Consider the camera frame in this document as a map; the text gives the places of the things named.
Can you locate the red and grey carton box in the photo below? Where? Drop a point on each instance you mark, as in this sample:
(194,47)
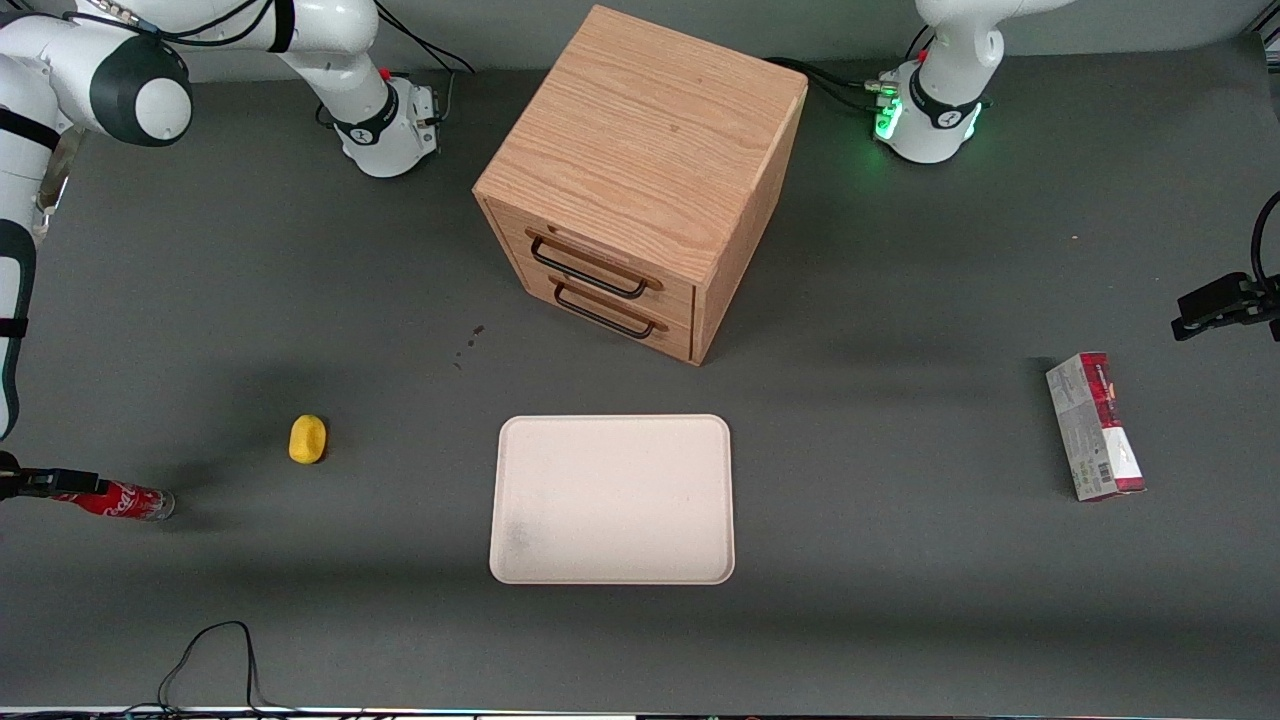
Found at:
(1095,430)

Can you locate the wooden two-drawer cabinet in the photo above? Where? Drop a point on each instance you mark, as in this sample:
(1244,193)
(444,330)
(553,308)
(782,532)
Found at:
(640,130)

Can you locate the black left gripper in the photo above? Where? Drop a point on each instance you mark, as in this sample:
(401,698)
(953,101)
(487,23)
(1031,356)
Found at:
(1232,302)

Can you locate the beige plastic tray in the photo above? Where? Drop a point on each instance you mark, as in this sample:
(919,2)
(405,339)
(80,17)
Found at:
(610,500)

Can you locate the red coke bottle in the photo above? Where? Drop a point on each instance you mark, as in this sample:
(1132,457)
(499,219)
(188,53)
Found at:
(125,502)

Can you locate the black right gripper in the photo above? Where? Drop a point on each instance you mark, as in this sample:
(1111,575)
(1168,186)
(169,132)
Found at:
(35,483)

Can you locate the beige translucent cover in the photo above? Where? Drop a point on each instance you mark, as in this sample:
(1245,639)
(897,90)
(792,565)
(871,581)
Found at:
(55,185)

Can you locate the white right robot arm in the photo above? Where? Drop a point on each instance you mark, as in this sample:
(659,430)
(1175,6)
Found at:
(330,40)

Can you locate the yellow lemon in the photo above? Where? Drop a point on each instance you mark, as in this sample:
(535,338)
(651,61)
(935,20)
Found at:
(307,440)

